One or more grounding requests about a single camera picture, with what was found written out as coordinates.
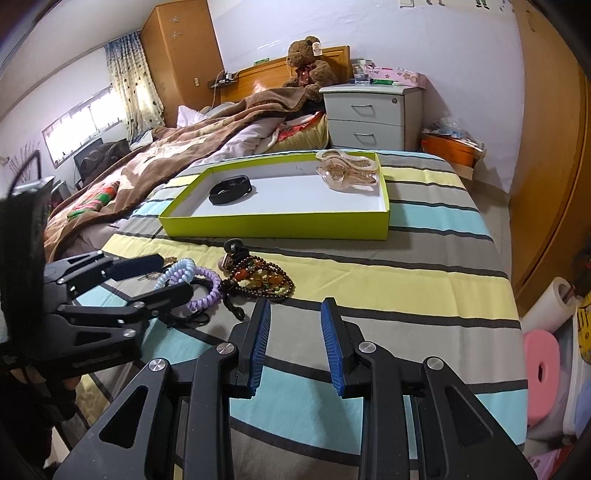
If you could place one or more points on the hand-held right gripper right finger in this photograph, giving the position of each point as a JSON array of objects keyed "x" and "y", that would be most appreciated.
[{"x": 332, "y": 346}]

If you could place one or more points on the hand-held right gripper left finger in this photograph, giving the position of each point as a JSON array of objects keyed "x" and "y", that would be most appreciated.
[{"x": 261, "y": 341}]

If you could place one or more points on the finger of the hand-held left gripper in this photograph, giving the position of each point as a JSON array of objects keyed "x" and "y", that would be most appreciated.
[
  {"x": 171, "y": 295},
  {"x": 138, "y": 267}
]

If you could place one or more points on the green shallow cardboard box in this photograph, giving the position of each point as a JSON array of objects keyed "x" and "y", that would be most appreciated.
[{"x": 277, "y": 194}]

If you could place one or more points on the red green pillow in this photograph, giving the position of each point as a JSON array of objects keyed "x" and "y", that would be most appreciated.
[{"x": 92, "y": 198}]

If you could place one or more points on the black monitor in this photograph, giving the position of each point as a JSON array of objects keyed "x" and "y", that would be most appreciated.
[{"x": 85, "y": 159}]

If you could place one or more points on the black smart band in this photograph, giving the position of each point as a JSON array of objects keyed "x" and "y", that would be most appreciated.
[{"x": 217, "y": 196}]

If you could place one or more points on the window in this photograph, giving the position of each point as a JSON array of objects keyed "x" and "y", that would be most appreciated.
[{"x": 78, "y": 124}]

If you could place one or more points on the brown patterned blanket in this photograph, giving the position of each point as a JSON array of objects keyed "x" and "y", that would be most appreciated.
[{"x": 184, "y": 138}]

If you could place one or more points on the white quilt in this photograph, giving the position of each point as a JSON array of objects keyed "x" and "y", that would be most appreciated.
[{"x": 244, "y": 143}]

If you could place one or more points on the clear amber hair claw clip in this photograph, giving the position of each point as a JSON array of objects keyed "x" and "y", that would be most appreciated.
[{"x": 341, "y": 177}]

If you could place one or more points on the dotted curtain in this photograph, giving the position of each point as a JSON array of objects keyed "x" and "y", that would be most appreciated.
[{"x": 134, "y": 87}]

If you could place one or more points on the yellow mattress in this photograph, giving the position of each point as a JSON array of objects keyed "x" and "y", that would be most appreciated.
[{"x": 304, "y": 138}]

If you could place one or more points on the black power strip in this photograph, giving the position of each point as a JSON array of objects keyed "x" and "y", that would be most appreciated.
[{"x": 226, "y": 79}]

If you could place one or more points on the pink tape roll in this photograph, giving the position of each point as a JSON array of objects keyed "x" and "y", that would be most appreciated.
[{"x": 542, "y": 369}]

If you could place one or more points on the wooden wardrobe with star marks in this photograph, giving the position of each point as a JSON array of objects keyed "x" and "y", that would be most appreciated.
[{"x": 184, "y": 60}]

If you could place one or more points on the white paper roll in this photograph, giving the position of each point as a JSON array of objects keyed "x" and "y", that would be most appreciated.
[{"x": 547, "y": 309}]

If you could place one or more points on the wooden headboard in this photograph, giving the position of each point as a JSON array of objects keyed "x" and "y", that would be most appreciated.
[{"x": 258, "y": 78}]

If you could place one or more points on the orange box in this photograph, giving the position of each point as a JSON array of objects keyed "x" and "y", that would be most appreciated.
[{"x": 450, "y": 150}]

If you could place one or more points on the grey nightstand with drawers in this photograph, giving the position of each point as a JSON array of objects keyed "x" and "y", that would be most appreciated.
[{"x": 369, "y": 120}]

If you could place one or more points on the clear plastic bag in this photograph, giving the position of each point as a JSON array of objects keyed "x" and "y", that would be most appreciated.
[{"x": 450, "y": 127}]

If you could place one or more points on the brown teddy bear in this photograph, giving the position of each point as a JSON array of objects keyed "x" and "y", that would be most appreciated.
[{"x": 304, "y": 60}]

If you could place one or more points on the clear acrylic organizer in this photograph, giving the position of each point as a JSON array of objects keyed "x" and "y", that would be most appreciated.
[{"x": 361, "y": 71}]

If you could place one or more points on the pink flowered box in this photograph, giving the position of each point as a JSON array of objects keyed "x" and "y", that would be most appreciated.
[{"x": 401, "y": 76}]

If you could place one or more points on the plain wooden wardrobe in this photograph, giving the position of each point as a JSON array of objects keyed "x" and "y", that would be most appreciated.
[{"x": 549, "y": 161}]

